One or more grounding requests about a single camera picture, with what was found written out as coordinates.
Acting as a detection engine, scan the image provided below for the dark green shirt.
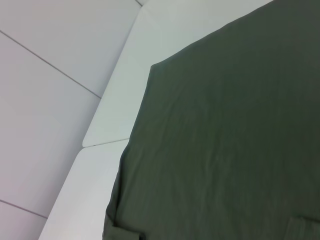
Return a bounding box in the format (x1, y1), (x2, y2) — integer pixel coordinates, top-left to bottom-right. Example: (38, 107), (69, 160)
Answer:
(101, 0), (320, 240)

